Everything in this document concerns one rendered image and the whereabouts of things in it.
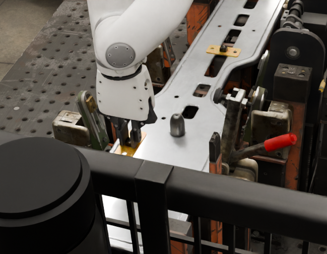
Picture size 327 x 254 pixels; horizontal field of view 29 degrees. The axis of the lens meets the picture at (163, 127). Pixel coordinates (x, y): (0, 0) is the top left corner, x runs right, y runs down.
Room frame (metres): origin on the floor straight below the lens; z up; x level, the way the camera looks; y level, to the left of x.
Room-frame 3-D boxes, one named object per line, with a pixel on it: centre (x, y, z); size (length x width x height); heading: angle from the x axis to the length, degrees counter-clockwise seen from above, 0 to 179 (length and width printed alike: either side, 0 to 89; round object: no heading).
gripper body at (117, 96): (0.96, 0.07, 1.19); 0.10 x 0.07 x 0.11; 66
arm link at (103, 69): (0.96, 0.06, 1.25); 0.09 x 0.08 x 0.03; 66
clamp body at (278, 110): (1.02, -0.23, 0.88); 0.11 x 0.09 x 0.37; 66
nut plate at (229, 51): (1.36, -0.17, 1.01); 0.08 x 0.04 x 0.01; 66
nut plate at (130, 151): (0.96, 0.07, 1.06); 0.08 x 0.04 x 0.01; 156
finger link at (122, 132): (0.97, 0.09, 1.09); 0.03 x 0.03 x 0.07; 66
